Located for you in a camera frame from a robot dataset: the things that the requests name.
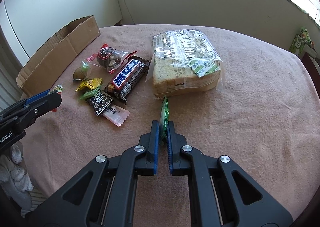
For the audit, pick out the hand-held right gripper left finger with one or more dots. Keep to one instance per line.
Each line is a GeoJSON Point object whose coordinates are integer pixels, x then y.
{"type": "Point", "coordinates": [155, 142]}

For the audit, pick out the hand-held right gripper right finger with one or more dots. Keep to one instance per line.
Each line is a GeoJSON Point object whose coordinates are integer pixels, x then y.
{"type": "Point", "coordinates": [171, 147]}

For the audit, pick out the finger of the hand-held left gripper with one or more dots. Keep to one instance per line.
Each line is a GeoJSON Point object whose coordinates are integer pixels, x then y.
{"type": "Point", "coordinates": [37, 97]}
{"type": "Point", "coordinates": [47, 104]}

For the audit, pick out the small green red packet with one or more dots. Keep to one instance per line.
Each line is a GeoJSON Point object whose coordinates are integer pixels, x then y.
{"type": "Point", "coordinates": [57, 88]}

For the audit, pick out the long green snack packet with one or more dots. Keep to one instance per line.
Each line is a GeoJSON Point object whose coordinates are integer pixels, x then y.
{"type": "Point", "coordinates": [164, 117]}

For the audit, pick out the small green candy packet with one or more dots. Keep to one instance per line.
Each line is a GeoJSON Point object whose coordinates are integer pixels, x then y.
{"type": "Point", "coordinates": [90, 94]}

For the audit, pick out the brown jelly cup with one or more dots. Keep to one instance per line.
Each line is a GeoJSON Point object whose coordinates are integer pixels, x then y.
{"type": "Point", "coordinates": [81, 74]}

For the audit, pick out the yellow candy packet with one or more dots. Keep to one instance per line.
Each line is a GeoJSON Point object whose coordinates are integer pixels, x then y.
{"type": "Point", "coordinates": [90, 83]}

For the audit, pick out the pink white snack wrapper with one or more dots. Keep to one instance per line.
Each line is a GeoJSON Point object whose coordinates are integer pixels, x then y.
{"type": "Point", "coordinates": [116, 115]}

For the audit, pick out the black patterned snack packet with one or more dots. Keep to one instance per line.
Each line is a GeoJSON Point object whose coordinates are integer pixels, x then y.
{"type": "Point", "coordinates": [100, 103]}

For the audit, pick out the brown cardboard box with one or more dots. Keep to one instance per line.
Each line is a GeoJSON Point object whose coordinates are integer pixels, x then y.
{"type": "Point", "coordinates": [75, 39]}

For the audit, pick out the chocolate bar dark wrapper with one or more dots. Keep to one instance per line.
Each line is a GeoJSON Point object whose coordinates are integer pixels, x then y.
{"type": "Point", "coordinates": [127, 76]}

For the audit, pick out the clear nut packet red ends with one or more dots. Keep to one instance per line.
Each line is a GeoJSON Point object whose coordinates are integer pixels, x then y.
{"type": "Point", "coordinates": [110, 60]}

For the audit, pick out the sliced bread clear bag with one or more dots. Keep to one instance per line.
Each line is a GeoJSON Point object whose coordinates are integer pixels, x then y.
{"type": "Point", "coordinates": [185, 66]}

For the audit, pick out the white plush cloth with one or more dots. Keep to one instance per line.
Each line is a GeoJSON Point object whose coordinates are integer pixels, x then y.
{"type": "Point", "coordinates": [15, 174]}

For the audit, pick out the dark wooden furniture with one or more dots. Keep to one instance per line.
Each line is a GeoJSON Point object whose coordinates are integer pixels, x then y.
{"type": "Point", "coordinates": [311, 64]}

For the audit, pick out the green snack bag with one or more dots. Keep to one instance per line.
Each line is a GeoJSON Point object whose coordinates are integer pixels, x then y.
{"type": "Point", "coordinates": [301, 40]}

